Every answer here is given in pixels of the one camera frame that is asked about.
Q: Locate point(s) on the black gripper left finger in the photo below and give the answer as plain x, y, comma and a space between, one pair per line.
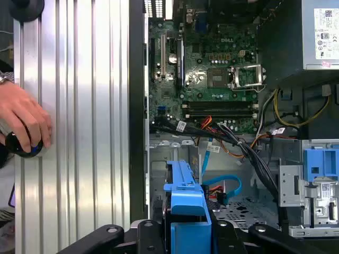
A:
148, 238

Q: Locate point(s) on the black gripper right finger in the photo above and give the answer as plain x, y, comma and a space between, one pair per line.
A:
227, 238

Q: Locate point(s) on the hard disk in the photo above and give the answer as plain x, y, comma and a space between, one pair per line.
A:
186, 202

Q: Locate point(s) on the black RAM slot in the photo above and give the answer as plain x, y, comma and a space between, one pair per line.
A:
219, 105
219, 114

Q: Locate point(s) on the black expansion slot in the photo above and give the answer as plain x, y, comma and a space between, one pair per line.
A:
152, 61

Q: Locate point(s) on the white expansion slot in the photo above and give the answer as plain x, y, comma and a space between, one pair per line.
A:
163, 55

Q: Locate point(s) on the person's hand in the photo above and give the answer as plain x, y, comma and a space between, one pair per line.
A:
21, 111

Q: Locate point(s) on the open black PC case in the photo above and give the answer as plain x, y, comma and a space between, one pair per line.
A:
238, 210

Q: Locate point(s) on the silver drive cage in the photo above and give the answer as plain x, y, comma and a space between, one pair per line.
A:
287, 185

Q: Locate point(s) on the metal locking lever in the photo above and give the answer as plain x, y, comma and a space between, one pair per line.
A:
249, 89

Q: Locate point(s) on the CPU socket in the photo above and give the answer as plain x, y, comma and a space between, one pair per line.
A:
218, 78

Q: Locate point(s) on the metal socket cover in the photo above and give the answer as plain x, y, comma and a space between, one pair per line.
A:
248, 68

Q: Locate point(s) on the silver coin battery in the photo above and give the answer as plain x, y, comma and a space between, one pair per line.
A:
172, 58

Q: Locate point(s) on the green Dell motherboard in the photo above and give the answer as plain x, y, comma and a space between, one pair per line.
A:
201, 53

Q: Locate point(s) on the silver wrist watch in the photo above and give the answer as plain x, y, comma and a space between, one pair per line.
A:
4, 78

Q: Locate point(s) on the blue VGA port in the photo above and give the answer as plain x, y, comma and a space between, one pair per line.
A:
201, 20

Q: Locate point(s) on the silver power supply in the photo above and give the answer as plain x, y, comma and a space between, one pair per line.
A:
308, 31

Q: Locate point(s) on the black round foot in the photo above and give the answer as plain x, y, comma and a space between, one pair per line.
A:
26, 9

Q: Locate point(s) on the blue plastic drive bracket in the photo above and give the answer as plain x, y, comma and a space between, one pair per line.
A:
315, 158

